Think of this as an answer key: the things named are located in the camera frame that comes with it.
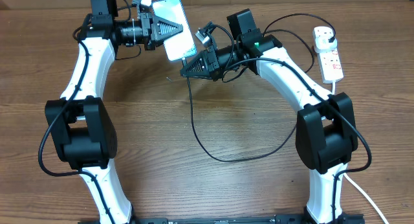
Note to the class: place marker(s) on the blue Galaxy smartphone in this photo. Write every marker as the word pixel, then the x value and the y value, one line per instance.
pixel 181 45

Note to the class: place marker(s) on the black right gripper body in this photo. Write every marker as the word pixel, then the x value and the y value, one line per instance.
pixel 217 70

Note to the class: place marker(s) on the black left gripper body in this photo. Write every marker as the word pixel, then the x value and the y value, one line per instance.
pixel 145 26

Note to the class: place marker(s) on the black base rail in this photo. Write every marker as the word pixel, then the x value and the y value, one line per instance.
pixel 223 220

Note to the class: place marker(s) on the white wall charger plug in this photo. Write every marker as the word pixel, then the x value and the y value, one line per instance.
pixel 322 45

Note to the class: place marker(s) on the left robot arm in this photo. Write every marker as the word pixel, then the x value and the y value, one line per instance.
pixel 81 138

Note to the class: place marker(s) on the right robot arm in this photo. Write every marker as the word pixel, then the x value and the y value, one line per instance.
pixel 325 127

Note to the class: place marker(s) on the white power strip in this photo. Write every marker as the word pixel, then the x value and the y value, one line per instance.
pixel 329 62

